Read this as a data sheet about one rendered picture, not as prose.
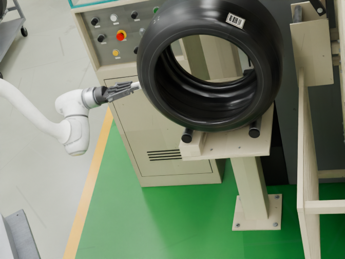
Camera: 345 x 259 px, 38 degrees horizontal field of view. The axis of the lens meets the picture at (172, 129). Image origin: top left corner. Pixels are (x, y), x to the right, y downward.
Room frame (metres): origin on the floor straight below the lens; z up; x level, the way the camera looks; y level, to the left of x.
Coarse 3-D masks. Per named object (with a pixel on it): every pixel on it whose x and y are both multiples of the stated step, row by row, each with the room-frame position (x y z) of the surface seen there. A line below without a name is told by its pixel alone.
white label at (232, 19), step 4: (228, 16) 1.56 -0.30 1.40; (232, 16) 1.56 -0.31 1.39; (236, 16) 1.57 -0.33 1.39; (228, 20) 1.55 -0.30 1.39; (232, 20) 1.55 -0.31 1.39; (236, 20) 1.55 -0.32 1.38; (240, 20) 1.56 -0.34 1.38; (244, 20) 1.56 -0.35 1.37; (232, 24) 1.54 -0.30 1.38; (236, 24) 1.54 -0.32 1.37; (240, 24) 1.54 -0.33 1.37
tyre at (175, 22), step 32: (192, 0) 1.68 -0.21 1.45; (224, 0) 1.65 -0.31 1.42; (256, 0) 1.72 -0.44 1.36; (160, 32) 1.65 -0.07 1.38; (192, 32) 1.59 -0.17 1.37; (224, 32) 1.55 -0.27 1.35; (256, 32) 1.54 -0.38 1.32; (160, 64) 1.92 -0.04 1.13; (256, 64) 1.52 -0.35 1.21; (160, 96) 1.67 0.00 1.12; (192, 96) 1.87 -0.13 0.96; (224, 96) 1.84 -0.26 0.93; (256, 96) 1.53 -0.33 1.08; (192, 128) 1.64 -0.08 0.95; (224, 128) 1.59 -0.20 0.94
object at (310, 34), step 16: (320, 0) 1.89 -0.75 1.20; (304, 16) 1.92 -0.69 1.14; (320, 16) 1.89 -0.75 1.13; (304, 32) 1.74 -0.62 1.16; (320, 32) 1.72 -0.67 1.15; (304, 48) 1.74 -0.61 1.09; (320, 48) 1.72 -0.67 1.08; (304, 64) 1.75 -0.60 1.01; (320, 64) 1.72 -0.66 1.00; (304, 80) 1.75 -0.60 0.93; (320, 80) 1.73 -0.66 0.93
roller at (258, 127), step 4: (256, 120) 1.60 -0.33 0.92; (260, 120) 1.61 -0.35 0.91; (252, 124) 1.58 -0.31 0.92; (256, 124) 1.58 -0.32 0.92; (260, 124) 1.59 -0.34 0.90; (252, 128) 1.56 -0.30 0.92; (256, 128) 1.55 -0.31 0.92; (260, 128) 1.57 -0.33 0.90; (248, 132) 1.57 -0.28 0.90; (252, 132) 1.55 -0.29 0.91; (256, 132) 1.54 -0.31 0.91; (252, 136) 1.55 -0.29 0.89; (256, 136) 1.54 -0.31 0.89
